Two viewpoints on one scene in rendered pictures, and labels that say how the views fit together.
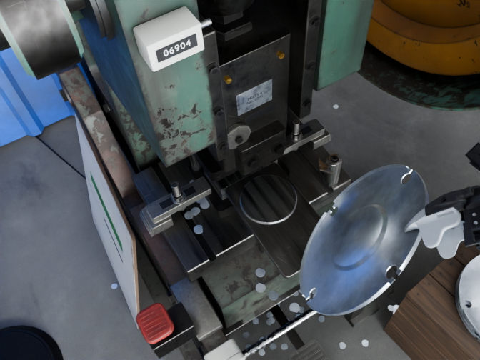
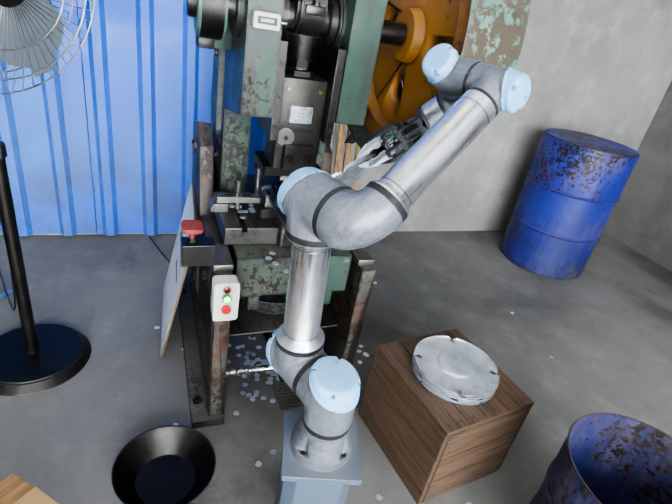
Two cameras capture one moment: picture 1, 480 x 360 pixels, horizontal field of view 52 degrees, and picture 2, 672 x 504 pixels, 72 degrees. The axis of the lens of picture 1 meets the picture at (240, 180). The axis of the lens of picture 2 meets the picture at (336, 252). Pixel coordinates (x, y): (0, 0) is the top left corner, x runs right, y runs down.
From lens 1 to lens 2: 95 cm
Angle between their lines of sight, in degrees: 29
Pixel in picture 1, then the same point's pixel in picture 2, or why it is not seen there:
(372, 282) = not seen: hidden behind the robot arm
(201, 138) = (265, 107)
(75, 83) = (204, 129)
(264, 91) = (307, 114)
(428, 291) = (394, 349)
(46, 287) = (103, 313)
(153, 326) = (190, 225)
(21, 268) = (92, 298)
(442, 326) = (396, 368)
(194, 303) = (220, 253)
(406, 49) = not seen: hidden behind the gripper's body
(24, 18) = not seen: outside the picture
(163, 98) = (253, 62)
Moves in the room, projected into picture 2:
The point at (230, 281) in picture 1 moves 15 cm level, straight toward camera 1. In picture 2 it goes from (250, 251) to (241, 275)
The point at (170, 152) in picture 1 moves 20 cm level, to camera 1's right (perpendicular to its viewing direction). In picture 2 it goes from (246, 104) to (314, 118)
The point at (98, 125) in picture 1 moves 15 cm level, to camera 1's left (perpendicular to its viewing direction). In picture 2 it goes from (206, 155) to (168, 147)
